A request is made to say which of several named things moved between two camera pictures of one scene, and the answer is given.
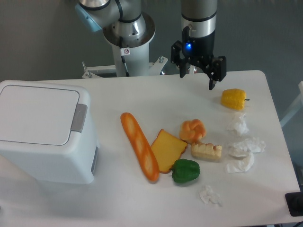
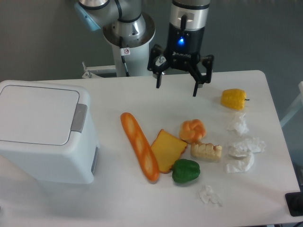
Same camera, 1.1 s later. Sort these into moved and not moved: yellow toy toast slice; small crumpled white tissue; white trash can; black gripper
Moved: black gripper
Not moved: yellow toy toast slice; white trash can; small crumpled white tissue
